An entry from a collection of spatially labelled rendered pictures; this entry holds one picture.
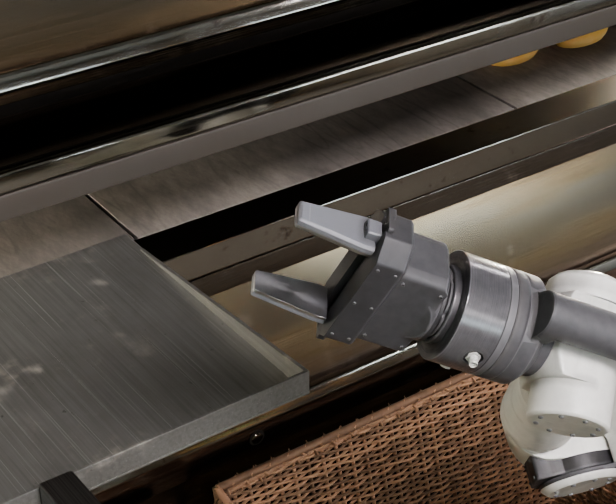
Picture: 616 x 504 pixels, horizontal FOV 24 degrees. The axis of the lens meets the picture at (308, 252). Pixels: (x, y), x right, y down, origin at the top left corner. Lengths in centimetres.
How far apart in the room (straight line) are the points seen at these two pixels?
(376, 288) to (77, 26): 51
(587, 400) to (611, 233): 101
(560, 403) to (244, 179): 76
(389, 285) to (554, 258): 100
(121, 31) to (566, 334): 59
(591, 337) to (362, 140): 83
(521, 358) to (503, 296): 5
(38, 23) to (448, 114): 70
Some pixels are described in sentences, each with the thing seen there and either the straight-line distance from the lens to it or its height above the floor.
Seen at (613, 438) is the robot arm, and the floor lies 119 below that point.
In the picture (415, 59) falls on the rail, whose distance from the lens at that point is 153.
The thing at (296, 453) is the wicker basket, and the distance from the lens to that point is 187.
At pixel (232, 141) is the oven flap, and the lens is 142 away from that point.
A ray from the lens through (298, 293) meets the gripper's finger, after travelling 111.
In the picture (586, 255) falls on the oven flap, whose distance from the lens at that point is 209.
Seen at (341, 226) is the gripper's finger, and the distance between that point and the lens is 105.
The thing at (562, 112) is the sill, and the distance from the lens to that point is 198.
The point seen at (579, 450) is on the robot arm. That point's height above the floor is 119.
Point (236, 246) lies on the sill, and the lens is 168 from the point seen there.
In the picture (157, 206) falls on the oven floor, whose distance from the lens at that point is 174.
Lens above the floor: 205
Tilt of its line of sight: 32 degrees down
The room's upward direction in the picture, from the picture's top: straight up
